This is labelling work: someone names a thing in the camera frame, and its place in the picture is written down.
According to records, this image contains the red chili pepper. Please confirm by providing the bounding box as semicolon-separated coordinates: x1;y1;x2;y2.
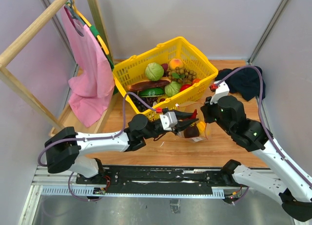
185;109;198;120

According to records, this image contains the yellow bell pepper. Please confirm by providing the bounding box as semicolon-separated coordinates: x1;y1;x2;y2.
196;121;206;137

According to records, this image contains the clear zip top bag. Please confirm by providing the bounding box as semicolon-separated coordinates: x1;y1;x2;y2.
175;101;211;143

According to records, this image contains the green cabbage back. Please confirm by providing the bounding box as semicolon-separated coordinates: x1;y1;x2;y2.
145;62;164;81

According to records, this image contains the green cabbage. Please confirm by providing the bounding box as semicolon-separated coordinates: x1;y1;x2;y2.
164;81;182;97
145;62;164;81

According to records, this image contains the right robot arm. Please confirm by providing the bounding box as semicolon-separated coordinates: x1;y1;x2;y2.
201;96;312;222

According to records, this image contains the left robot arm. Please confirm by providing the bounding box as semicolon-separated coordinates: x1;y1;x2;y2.
44;109;198;184

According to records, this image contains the green cabbage front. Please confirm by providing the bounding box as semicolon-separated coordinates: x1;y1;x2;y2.
164;81;182;97

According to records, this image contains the red tomato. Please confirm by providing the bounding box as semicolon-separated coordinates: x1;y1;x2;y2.
180;84;192;92

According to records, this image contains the black grape bunch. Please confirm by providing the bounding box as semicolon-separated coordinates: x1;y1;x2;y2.
131;96;159;112

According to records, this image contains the orange fruit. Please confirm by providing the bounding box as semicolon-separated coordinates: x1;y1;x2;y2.
192;78;200;84

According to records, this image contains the watermelon slice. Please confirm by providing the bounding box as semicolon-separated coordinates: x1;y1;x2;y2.
138;87;165;97

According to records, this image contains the dark navy cloth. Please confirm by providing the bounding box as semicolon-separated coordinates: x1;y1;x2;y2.
215;67;266;101

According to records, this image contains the purple sweet potato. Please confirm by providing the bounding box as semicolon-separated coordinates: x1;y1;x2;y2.
161;63;169;72

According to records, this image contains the peach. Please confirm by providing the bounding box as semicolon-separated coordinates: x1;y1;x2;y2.
169;58;183;70

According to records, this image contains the yellow plastic basket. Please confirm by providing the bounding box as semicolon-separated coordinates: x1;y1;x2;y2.
113;37;218;109

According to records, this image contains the pink shirt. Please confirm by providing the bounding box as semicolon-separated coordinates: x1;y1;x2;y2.
60;5;115;127

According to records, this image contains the wooden clothes rack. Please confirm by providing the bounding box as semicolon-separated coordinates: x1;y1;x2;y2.
0;0;115;138

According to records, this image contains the yellow clothes hanger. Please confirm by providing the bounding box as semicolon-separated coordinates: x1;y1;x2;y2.
78;11;110;56

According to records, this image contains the grey clothes hanger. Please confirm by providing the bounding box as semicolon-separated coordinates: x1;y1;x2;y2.
64;0;86;37

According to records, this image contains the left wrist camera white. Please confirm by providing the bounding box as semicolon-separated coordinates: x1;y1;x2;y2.
159;111;178;131

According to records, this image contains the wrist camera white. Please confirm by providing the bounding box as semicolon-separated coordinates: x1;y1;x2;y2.
159;111;178;131
210;81;230;104

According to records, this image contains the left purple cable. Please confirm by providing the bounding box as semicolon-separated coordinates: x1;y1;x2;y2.
38;92;163;167

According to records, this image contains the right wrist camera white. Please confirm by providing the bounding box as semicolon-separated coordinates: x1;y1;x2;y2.
210;81;230;104

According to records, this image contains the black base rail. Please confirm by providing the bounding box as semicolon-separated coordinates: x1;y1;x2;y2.
76;165;240;195

